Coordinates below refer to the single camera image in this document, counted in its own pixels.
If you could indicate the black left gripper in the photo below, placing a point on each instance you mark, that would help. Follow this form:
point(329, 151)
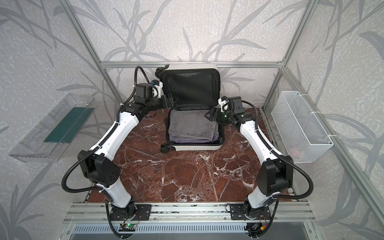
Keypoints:
point(167, 101)

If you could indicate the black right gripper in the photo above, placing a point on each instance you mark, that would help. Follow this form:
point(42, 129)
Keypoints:
point(216, 113)

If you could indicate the white hard-shell suitcase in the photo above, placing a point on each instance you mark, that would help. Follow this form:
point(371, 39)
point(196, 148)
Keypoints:
point(193, 87)

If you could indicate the grey towel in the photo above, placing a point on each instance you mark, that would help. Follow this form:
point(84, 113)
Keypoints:
point(191, 122)

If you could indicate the purple trousers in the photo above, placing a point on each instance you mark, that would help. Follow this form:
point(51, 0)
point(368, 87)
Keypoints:
point(203, 138)

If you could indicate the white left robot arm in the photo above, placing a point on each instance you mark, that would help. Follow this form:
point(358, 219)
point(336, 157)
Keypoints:
point(97, 163)

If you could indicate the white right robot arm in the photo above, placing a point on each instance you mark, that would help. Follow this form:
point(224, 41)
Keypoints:
point(276, 172)

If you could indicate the pink object in basket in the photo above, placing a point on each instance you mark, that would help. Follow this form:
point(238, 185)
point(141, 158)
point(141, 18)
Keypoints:
point(296, 153)

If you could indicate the green circuit board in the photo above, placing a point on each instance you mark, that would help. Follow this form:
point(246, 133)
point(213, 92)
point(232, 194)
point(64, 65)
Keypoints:
point(128, 227)

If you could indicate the white wire basket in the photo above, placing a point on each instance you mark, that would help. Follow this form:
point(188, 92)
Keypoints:
point(299, 127)

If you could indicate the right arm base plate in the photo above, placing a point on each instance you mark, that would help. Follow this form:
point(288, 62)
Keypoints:
point(245, 212)

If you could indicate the clear plastic wall shelf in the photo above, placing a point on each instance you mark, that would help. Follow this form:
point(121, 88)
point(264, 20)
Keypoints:
point(47, 142)

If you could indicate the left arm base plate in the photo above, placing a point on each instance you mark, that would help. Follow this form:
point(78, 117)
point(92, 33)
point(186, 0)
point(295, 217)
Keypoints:
point(132, 212)

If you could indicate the right circuit board with wires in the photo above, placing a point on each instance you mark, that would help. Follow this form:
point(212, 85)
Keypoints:
point(255, 228)

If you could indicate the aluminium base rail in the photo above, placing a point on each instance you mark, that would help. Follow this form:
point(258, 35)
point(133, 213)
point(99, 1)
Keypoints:
point(213, 212)

